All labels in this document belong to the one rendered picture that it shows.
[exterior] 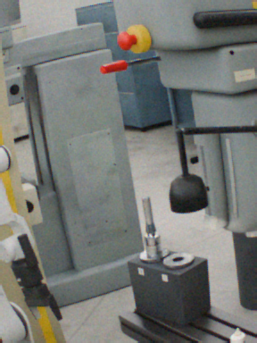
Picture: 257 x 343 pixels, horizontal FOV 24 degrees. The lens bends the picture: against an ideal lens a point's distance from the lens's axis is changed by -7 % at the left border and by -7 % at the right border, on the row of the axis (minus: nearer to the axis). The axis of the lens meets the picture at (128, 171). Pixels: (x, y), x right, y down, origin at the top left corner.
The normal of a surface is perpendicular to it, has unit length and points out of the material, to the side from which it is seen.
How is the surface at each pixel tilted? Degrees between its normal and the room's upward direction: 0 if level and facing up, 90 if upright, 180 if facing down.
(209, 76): 90
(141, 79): 90
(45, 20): 90
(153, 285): 90
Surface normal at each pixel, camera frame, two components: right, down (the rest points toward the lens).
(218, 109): -0.84, 0.27
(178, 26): -0.32, 0.30
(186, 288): 0.66, 0.09
